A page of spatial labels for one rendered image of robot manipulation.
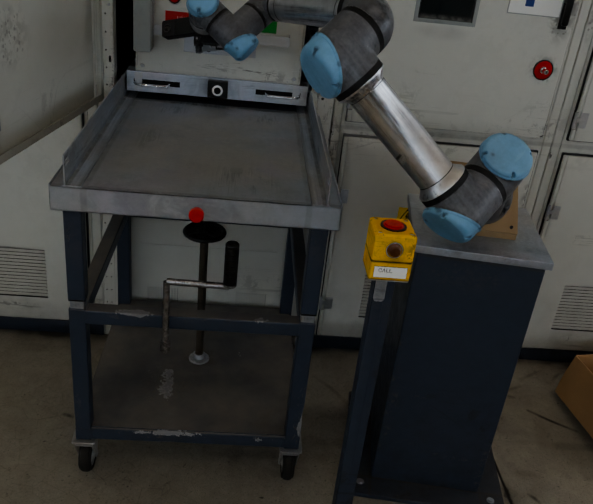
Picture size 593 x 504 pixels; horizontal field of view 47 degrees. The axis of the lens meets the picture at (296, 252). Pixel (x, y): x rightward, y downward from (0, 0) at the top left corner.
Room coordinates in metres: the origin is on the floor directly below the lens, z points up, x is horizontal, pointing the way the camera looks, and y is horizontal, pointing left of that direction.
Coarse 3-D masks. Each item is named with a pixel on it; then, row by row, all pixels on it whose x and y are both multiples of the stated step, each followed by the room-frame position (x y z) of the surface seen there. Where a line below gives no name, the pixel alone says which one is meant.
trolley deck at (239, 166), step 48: (144, 144) 1.62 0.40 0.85; (192, 144) 1.66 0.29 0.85; (240, 144) 1.71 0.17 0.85; (288, 144) 1.75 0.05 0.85; (96, 192) 1.32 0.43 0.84; (144, 192) 1.33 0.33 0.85; (192, 192) 1.36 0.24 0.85; (240, 192) 1.39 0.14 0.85; (288, 192) 1.42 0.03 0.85; (336, 192) 1.45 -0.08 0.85
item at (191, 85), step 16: (128, 80) 2.02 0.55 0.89; (144, 80) 2.03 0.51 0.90; (160, 80) 2.03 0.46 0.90; (176, 80) 2.03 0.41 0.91; (192, 80) 2.04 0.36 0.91; (224, 80) 2.05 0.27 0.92; (240, 80) 2.05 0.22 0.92; (240, 96) 2.05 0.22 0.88; (256, 96) 2.06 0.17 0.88; (288, 96) 2.07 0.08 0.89; (304, 96) 2.07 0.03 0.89
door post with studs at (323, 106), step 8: (312, 88) 2.05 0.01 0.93; (312, 96) 2.05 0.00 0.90; (320, 96) 2.05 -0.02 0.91; (320, 104) 2.05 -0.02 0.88; (328, 104) 2.05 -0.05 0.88; (320, 112) 2.05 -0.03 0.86; (328, 112) 2.05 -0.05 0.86; (328, 120) 2.05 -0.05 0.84; (328, 128) 2.05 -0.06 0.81; (328, 136) 2.05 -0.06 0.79; (296, 312) 2.05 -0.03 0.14
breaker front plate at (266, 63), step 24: (168, 0) 2.04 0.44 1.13; (240, 0) 2.06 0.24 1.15; (288, 24) 2.08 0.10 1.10; (168, 48) 2.04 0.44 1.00; (192, 48) 2.05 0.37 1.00; (264, 48) 2.07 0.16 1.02; (288, 48) 2.08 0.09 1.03; (168, 72) 2.04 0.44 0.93; (192, 72) 2.05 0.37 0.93; (216, 72) 2.06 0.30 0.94; (240, 72) 2.06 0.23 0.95; (264, 72) 2.07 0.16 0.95; (288, 72) 2.08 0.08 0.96
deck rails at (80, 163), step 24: (120, 96) 1.95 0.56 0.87; (96, 120) 1.63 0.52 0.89; (120, 120) 1.78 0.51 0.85; (312, 120) 1.88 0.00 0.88; (72, 144) 1.39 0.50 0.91; (96, 144) 1.57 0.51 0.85; (312, 144) 1.76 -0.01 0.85; (72, 168) 1.38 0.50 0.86; (312, 168) 1.58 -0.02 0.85; (312, 192) 1.43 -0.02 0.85
